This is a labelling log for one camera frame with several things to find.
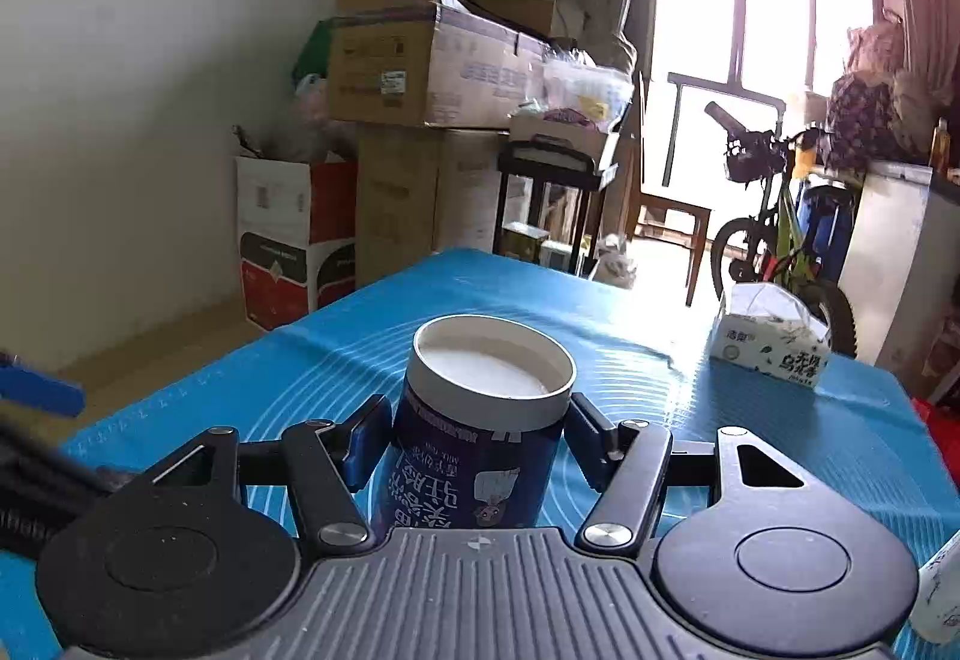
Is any purple paper cup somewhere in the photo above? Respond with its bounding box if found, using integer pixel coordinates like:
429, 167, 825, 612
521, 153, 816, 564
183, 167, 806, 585
371, 314, 576, 536

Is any white paper cup with print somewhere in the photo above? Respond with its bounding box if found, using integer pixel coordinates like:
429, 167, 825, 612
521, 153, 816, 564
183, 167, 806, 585
910, 532, 960, 646

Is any white tissue box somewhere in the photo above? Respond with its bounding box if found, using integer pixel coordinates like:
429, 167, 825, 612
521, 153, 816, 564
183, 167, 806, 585
708, 283, 832, 389

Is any red white appliance box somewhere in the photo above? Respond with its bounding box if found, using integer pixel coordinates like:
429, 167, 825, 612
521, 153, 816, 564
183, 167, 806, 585
236, 158, 358, 332

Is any wooden chair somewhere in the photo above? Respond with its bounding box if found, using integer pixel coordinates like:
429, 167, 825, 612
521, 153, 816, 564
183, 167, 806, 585
626, 70, 711, 307

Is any lower brown cardboard box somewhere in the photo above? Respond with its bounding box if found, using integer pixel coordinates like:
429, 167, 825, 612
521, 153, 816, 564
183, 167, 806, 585
355, 124, 505, 286

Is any green black bicycle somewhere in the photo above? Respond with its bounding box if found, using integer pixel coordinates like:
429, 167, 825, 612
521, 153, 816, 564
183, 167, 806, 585
704, 101, 857, 358

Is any blue silicone baking mat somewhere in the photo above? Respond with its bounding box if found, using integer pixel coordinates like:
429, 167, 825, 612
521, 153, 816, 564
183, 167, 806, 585
0, 245, 960, 660

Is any blue plastic barrel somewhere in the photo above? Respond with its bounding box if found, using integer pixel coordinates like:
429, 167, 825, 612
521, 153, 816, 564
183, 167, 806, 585
799, 184, 857, 283

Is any white chest freezer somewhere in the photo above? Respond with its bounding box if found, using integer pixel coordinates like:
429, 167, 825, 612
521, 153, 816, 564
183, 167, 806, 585
839, 163, 958, 390

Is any top open cardboard box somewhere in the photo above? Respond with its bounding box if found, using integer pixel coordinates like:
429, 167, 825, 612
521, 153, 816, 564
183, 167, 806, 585
327, 0, 555, 128

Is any dark floral bag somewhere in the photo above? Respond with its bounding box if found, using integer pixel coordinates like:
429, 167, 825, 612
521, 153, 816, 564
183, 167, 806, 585
820, 72, 910, 172

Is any orange juice bottle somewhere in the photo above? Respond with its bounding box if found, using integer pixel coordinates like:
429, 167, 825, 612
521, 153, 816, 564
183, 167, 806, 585
929, 117, 952, 178

